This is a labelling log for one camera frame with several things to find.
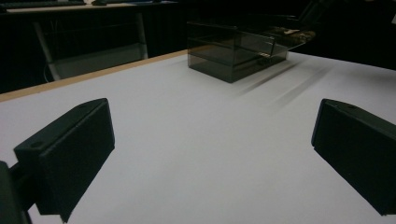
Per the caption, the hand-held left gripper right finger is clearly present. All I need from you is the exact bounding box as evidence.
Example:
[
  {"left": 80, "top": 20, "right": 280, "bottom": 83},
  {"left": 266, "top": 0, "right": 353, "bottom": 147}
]
[{"left": 310, "top": 98, "right": 396, "bottom": 217}]

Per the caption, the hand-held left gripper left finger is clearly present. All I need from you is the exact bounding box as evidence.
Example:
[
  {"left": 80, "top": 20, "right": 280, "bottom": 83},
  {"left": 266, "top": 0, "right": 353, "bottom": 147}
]
[{"left": 8, "top": 97, "right": 116, "bottom": 224}]

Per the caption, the beige braided hair tie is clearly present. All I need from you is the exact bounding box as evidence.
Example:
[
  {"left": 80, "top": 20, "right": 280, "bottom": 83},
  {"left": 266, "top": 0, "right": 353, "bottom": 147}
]
[{"left": 270, "top": 27, "right": 316, "bottom": 44}]

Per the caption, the smoky transparent drawer organizer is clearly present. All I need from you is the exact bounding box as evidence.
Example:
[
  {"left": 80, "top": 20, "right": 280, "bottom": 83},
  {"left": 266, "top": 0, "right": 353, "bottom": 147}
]
[{"left": 187, "top": 21, "right": 316, "bottom": 84}]

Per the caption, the dark keyboard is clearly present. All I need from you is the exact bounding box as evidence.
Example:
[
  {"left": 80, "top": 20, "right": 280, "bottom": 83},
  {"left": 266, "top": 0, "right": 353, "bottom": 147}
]
[{"left": 0, "top": 0, "right": 87, "bottom": 9}]

